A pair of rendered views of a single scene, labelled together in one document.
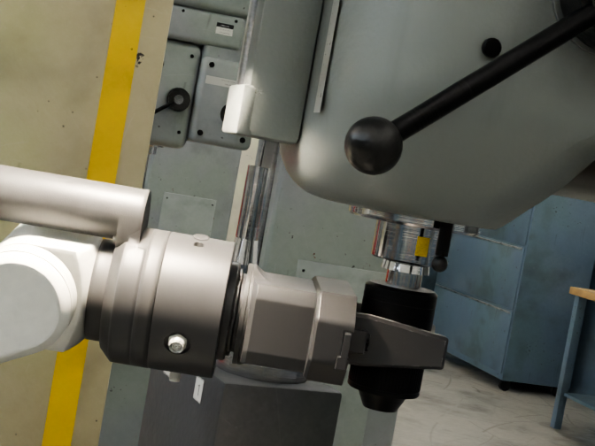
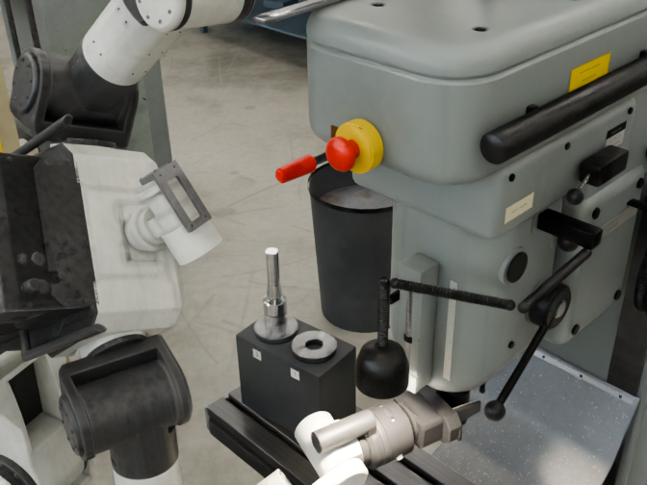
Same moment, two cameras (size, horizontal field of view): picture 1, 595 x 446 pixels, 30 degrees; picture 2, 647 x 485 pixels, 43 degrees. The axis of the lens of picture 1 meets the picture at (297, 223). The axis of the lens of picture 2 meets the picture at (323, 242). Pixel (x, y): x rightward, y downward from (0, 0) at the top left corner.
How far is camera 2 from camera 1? 1.00 m
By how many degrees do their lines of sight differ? 38
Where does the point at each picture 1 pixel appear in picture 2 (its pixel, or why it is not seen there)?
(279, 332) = (432, 435)
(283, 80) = (426, 368)
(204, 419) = (306, 388)
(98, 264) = (364, 447)
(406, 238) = not seen: hidden behind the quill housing
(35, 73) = not seen: outside the picture
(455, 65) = (502, 357)
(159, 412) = (257, 373)
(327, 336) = (453, 433)
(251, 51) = (413, 365)
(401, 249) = not seen: hidden behind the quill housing
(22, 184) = (331, 440)
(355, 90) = (466, 375)
